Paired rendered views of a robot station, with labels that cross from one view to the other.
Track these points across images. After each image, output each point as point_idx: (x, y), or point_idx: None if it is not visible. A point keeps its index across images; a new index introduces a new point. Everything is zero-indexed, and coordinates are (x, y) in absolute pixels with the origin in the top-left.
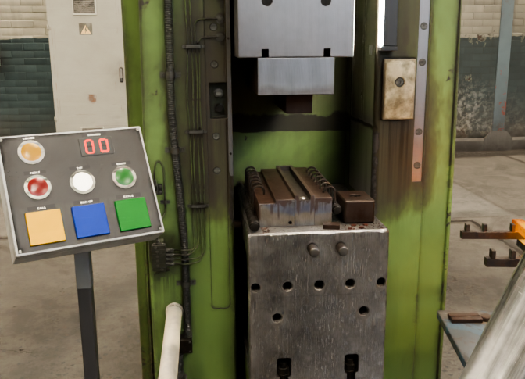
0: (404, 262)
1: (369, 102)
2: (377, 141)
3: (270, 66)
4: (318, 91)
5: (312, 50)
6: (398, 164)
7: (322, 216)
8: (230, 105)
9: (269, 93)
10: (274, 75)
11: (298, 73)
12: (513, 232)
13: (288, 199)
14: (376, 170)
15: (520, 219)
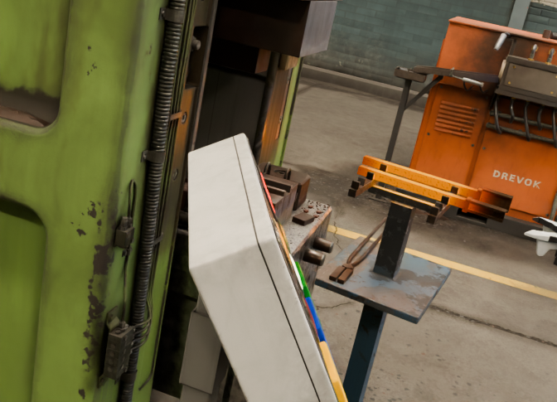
0: None
1: None
2: (271, 97)
3: (312, 14)
4: (322, 48)
5: None
6: (273, 122)
7: (289, 209)
8: (206, 64)
9: (304, 54)
10: (312, 26)
11: (321, 24)
12: (372, 180)
13: (281, 199)
14: (263, 133)
15: (364, 166)
